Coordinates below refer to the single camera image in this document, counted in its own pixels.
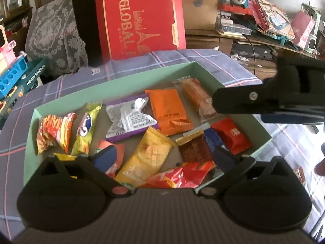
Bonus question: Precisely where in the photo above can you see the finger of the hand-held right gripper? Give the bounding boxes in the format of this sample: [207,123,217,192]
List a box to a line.
[212,84,281,115]
[260,114,325,125]

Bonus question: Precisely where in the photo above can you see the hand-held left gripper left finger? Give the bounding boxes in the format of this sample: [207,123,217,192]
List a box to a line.
[38,145,131,199]

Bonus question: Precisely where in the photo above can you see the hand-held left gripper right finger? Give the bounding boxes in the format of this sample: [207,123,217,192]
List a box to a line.
[197,146,295,199]

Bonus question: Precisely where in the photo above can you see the orange red snack packet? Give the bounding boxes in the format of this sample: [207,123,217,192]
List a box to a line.
[96,140,125,180]

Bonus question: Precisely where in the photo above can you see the blue snack packet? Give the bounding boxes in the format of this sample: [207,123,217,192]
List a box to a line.
[203,128,229,153]

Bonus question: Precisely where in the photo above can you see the red square snack packet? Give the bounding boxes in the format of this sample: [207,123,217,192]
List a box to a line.
[211,118,252,156]

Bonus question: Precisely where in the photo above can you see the brown gold snack packet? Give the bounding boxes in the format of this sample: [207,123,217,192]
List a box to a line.
[176,130,214,163]

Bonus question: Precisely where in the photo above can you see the yellow mango snack packet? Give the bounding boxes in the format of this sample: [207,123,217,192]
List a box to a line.
[115,126,176,191]

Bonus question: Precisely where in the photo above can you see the purple silver snack packet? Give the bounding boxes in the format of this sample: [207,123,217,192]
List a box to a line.
[105,97,159,143]

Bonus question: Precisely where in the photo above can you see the shiny red snack packet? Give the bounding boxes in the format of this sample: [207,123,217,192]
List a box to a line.
[140,161,217,189]

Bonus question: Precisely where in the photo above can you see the green shallow tray box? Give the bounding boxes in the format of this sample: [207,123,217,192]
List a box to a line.
[23,61,273,191]

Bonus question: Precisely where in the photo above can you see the person's right hand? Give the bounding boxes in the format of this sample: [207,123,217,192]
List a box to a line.
[314,156,325,177]

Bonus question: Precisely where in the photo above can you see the yellow green snack packet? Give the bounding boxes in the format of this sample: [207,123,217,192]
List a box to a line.
[72,102,102,156]

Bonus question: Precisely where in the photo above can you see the clear wrapped cake packet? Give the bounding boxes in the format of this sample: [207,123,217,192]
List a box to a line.
[172,77,217,123]

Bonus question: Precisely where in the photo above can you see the black flat device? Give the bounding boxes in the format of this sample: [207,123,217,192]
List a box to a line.
[232,42,278,62]

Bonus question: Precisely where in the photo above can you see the pink gift bag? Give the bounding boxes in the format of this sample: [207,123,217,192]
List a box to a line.
[290,11,315,51]

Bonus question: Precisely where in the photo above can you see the red orange chips packet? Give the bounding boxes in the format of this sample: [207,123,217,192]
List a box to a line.
[36,112,77,155]

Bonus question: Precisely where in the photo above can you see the mint green toy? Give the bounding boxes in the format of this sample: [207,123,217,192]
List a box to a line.
[301,3,322,54]

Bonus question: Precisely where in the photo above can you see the colourful picture books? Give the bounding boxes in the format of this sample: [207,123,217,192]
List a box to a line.
[250,0,296,38]

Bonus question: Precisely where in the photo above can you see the brown cardboard box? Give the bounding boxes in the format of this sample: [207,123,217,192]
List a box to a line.
[180,0,224,31]

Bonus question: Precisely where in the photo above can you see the teal toy box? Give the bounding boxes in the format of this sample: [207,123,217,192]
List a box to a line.
[0,57,49,122]

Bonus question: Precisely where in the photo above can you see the blue plastic toy rack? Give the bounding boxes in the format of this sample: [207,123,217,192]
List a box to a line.
[0,56,29,99]

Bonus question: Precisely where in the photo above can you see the red cardboard box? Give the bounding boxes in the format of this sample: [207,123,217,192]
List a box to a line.
[95,0,187,62]

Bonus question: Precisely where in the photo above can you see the lace covered cushion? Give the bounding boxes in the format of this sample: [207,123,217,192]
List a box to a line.
[25,0,89,77]

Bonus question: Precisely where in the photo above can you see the pink toy set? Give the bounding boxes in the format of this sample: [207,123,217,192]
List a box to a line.
[0,41,17,75]

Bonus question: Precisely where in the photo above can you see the wooden shelf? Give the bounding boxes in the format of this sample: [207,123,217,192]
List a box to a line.
[0,0,33,28]

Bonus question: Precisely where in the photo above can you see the black cable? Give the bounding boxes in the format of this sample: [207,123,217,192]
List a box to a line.
[244,34,257,76]

